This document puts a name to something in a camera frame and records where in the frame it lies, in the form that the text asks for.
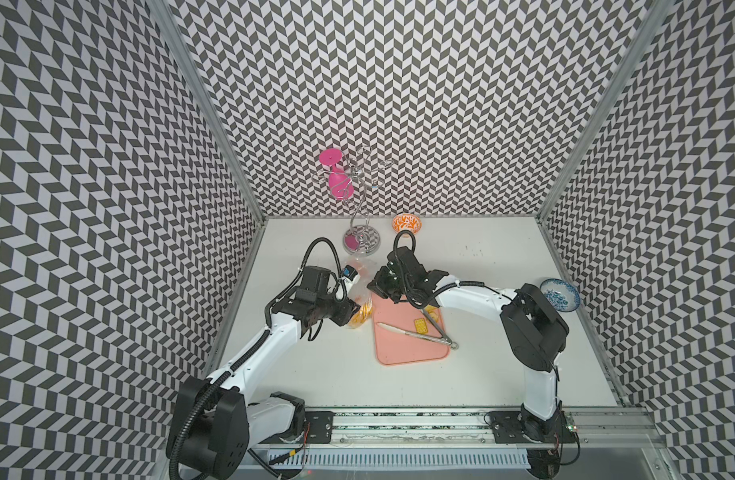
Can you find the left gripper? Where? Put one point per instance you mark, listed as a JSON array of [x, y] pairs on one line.
[[338, 304]]

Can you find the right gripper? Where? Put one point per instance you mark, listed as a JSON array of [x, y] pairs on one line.
[[372, 285]]

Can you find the clear resealable bag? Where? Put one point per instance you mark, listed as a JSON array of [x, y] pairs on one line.
[[360, 293]]

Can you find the metal tongs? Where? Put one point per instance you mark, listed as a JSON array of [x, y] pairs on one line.
[[436, 332]]

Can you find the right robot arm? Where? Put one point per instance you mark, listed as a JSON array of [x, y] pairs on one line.
[[537, 334]]

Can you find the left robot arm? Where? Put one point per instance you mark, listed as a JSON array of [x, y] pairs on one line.
[[217, 421]]

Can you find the square butter cookie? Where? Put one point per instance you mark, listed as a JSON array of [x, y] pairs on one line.
[[433, 312]]

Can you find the rectangular cracker cookie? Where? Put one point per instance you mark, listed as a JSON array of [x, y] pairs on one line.
[[421, 326]]

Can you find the orange patterned small bowl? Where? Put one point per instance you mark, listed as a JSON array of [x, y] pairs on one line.
[[406, 221]]

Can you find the pink plastic tray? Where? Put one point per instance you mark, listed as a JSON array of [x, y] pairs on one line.
[[394, 349]]

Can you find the pink ornament on stand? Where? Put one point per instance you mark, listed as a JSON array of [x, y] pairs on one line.
[[340, 183]]

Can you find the blue white porcelain bowl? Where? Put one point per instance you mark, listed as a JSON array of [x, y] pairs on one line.
[[562, 295]]

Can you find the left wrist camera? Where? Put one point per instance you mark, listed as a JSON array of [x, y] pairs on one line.
[[350, 275]]

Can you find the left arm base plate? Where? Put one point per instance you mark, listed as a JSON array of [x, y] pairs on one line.
[[307, 427]]

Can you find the aluminium front rail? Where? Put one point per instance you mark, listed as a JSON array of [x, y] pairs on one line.
[[473, 427]]

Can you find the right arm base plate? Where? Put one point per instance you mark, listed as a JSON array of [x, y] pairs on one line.
[[522, 427]]

